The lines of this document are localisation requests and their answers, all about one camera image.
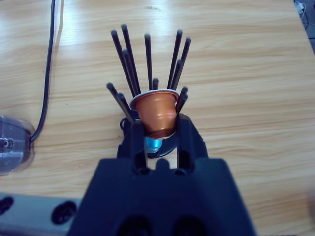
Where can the orange coffee capsule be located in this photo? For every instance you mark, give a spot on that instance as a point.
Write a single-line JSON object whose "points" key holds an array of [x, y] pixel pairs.
{"points": [[157, 113]]}

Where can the clear water tank black lid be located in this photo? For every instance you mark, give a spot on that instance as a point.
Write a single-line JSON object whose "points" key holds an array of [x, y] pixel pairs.
{"points": [[12, 142]]}

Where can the large blue coffee capsule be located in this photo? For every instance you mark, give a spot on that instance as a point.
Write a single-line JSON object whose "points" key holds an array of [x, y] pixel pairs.
{"points": [[153, 145]]}

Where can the black capsule holder with rods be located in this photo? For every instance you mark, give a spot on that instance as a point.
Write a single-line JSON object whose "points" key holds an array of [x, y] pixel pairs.
{"points": [[148, 61]]}

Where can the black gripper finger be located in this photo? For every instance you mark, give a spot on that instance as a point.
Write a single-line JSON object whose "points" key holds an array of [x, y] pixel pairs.
{"points": [[136, 145], [189, 142]]}

